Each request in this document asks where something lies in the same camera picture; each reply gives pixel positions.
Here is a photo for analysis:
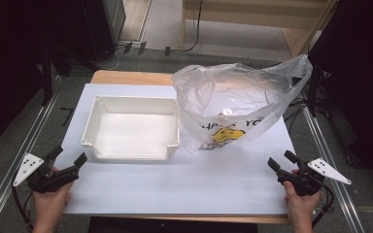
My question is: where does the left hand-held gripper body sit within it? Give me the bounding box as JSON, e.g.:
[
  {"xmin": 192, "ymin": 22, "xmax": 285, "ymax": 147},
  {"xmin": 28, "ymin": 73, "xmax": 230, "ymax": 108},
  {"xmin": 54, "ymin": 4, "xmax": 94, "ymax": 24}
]
[{"xmin": 13, "ymin": 152, "xmax": 80, "ymax": 194}]

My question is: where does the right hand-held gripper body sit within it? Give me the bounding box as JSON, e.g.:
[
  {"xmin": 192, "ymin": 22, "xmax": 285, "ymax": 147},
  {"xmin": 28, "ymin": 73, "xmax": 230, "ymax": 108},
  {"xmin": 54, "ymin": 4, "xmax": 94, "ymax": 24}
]
[{"xmin": 276, "ymin": 157, "xmax": 353, "ymax": 197}]

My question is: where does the white board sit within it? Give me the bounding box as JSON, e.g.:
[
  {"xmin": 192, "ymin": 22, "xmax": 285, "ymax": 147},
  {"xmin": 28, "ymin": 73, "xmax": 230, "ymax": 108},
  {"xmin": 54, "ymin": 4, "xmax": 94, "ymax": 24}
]
[{"xmin": 62, "ymin": 83, "xmax": 297, "ymax": 216}]

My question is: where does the light wooden frame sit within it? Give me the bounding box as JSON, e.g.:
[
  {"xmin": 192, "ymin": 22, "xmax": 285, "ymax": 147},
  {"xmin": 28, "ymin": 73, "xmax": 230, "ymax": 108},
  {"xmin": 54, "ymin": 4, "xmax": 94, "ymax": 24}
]
[{"xmin": 180, "ymin": 0, "xmax": 339, "ymax": 58}]

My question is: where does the person's left hand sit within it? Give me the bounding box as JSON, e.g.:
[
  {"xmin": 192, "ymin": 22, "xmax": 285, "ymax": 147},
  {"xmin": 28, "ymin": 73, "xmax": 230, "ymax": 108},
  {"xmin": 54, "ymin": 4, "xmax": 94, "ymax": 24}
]
[{"xmin": 32, "ymin": 166, "xmax": 76, "ymax": 229}]

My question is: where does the wooden table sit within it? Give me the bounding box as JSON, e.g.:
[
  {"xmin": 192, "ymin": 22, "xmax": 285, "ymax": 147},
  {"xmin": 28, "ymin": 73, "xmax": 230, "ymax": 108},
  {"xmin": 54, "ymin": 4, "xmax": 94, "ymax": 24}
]
[{"xmin": 89, "ymin": 69, "xmax": 289, "ymax": 225}]

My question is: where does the aluminium rail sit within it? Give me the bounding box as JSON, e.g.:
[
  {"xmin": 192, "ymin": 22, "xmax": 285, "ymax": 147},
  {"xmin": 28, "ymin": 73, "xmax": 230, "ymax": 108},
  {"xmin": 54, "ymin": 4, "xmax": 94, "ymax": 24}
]
[
  {"xmin": 299, "ymin": 90, "xmax": 367, "ymax": 233},
  {"xmin": 0, "ymin": 93, "xmax": 60, "ymax": 233}
]

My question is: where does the dark cabinet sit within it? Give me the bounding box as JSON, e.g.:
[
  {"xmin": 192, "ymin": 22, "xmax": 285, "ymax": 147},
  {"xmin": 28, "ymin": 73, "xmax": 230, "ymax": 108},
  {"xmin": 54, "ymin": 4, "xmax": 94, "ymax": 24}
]
[{"xmin": 80, "ymin": 0, "xmax": 127, "ymax": 63}]

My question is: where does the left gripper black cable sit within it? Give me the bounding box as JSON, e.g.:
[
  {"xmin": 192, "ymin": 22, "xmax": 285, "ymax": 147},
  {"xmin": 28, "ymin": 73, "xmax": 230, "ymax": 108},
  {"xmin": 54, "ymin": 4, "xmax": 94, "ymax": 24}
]
[{"xmin": 11, "ymin": 180, "xmax": 34, "ymax": 231}]

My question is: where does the dark curtain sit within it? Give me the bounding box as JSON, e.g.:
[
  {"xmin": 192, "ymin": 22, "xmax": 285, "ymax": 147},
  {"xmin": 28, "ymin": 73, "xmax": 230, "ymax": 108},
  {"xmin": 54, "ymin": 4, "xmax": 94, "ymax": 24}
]
[
  {"xmin": 307, "ymin": 0, "xmax": 373, "ymax": 192},
  {"xmin": 0, "ymin": 0, "xmax": 88, "ymax": 154}
]

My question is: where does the white floor cable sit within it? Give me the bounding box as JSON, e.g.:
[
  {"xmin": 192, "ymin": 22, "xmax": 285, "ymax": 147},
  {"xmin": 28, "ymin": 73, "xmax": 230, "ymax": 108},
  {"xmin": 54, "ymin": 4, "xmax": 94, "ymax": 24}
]
[{"xmin": 100, "ymin": 43, "xmax": 128, "ymax": 71}]

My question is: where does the clear plastic bag yellow print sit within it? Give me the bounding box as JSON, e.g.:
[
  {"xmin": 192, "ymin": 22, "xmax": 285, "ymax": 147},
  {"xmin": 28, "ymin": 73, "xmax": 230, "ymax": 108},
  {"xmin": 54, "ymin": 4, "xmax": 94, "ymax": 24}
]
[{"xmin": 172, "ymin": 53, "xmax": 314, "ymax": 153}]

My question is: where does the black tripod stand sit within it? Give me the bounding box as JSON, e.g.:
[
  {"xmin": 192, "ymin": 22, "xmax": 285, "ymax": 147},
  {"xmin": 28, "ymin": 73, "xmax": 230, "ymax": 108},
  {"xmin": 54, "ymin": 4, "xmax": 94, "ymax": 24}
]
[{"xmin": 305, "ymin": 61, "xmax": 333, "ymax": 118}]

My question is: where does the thin black hanging cable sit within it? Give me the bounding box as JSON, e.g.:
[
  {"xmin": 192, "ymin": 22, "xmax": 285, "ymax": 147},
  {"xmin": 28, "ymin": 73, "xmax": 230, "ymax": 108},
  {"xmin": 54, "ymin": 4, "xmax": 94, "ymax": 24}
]
[{"xmin": 186, "ymin": 0, "xmax": 204, "ymax": 53}]

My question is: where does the person's right hand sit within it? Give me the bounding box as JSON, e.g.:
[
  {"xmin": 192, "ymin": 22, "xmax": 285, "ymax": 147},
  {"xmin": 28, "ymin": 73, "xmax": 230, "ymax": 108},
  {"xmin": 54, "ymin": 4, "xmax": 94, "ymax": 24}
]
[{"xmin": 283, "ymin": 168, "xmax": 322, "ymax": 227}]

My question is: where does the white plastic tray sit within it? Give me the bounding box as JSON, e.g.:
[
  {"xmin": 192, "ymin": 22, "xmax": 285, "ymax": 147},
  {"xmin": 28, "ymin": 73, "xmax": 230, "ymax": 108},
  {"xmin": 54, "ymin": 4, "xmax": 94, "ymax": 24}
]
[{"xmin": 80, "ymin": 94, "xmax": 181, "ymax": 162}]

